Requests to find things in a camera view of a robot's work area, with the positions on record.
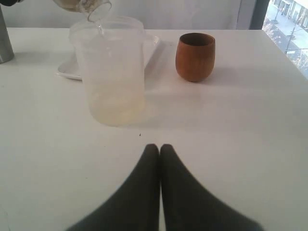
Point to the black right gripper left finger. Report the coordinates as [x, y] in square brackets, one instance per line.
[135, 205]

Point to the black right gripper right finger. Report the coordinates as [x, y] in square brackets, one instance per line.
[188, 206]

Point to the brown wooden cup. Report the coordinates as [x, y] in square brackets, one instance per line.
[195, 56]

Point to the translucent plastic container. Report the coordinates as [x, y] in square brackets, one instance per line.
[110, 58]

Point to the stainless steel cup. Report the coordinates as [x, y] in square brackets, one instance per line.
[6, 51]

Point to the clear shaker lid dome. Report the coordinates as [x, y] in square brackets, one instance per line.
[93, 10]

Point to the white rectangular tray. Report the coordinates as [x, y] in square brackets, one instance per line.
[70, 70]

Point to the window frame dark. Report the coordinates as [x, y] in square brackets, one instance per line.
[258, 15]

